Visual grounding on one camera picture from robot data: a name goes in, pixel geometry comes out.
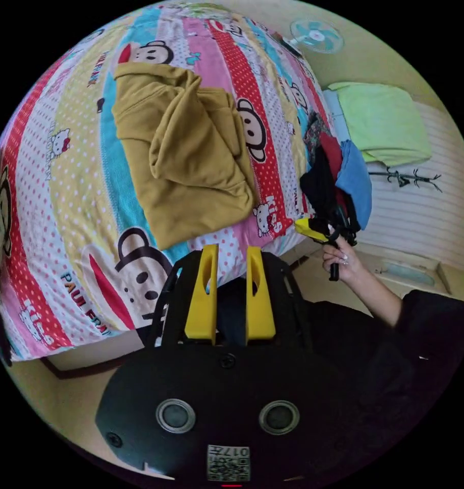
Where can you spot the pile of clothes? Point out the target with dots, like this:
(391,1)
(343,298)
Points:
(337,179)

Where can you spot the person's right forearm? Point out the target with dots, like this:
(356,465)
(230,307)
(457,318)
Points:
(381,298)

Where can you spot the light green cloth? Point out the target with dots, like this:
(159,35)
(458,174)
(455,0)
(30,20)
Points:
(381,122)

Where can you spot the person's body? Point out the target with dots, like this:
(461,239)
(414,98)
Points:
(388,363)

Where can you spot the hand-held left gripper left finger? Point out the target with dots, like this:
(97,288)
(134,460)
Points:
(202,302)

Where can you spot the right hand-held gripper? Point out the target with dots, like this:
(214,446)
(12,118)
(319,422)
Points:
(341,235)

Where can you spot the person's right hand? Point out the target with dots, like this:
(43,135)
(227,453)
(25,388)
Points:
(343,261)

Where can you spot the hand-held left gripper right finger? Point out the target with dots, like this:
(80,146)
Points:
(259,305)

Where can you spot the teal electric fan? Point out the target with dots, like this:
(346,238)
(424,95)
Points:
(317,35)

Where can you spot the bed with cartoon printed sheet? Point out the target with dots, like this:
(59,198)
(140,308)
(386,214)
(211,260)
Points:
(63,191)

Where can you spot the yellow long sleeve shirt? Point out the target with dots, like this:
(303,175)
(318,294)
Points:
(186,153)

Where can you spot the black coat rack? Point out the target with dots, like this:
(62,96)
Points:
(408,178)

